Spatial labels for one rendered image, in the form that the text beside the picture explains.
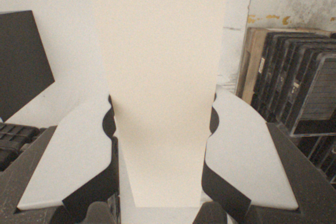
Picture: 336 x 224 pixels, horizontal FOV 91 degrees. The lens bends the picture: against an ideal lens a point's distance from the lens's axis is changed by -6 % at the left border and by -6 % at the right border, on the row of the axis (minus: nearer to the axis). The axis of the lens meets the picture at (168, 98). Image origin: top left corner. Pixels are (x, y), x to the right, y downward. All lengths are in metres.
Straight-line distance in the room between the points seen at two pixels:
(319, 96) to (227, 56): 0.65
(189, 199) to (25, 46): 0.51
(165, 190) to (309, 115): 1.02
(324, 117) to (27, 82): 1.27
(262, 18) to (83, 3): 1.08
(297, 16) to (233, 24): 0.96
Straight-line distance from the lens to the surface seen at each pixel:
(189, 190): 0.17
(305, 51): 0.93
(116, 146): 0.70
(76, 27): 0.56
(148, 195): 0.18
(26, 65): 0.56
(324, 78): 1.05
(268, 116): 1.17
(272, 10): 1.36
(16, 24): 0.56
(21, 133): 0.80
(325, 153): 1.47
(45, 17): 0.60
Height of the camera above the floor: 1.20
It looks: 60 degrees down
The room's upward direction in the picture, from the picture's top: 180 degrees counter-clockwise
